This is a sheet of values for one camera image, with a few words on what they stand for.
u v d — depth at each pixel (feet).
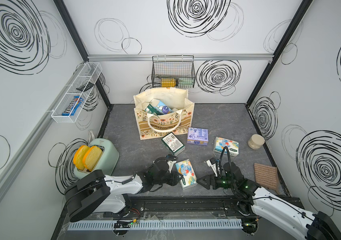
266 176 2.72
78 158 2.23
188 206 2.47
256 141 2.98
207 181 2.34
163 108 2.94
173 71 3.25
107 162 2.44
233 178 2.09
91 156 2.28
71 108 2.28
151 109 2.85
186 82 2.89
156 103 2.90
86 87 2.49
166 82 2.86
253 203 1.94
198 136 3.10
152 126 2.92
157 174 2.07
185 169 2.65
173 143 2.99
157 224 3.16
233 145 2.99
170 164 2.47
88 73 2.98
